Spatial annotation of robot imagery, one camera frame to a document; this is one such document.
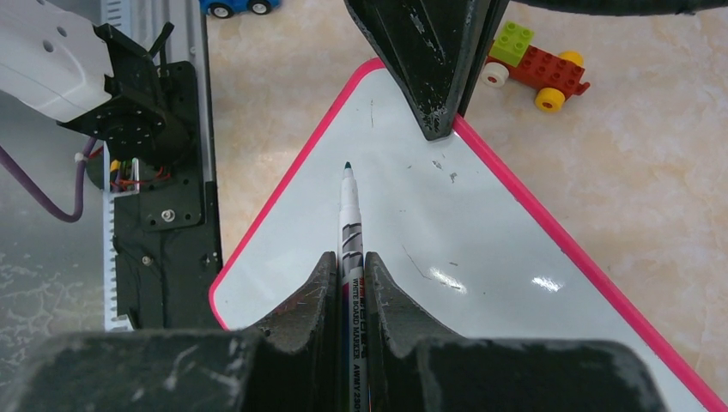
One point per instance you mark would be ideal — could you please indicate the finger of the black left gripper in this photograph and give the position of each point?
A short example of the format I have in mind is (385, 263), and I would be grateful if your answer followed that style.
(434, 51)

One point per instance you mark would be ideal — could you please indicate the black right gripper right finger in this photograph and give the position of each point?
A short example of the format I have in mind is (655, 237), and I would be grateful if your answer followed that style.
(415, 363)

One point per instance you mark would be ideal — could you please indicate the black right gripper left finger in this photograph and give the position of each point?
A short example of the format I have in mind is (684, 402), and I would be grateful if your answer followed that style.
(286, 361)

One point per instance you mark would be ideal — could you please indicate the pink framed whiteboard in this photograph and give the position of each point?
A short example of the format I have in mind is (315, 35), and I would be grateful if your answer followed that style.
(458, 231)

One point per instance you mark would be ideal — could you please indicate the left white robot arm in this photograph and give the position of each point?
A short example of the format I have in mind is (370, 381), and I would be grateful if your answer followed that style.
(97, 81)

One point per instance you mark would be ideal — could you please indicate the red yellow toy brick car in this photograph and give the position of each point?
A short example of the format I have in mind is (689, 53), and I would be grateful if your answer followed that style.
(555, 78)

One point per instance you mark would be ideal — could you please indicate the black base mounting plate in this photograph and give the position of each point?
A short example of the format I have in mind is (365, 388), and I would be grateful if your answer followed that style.
(166, 236)

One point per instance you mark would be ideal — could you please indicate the blue toy car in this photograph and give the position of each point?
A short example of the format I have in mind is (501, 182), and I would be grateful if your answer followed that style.
(225, 9)

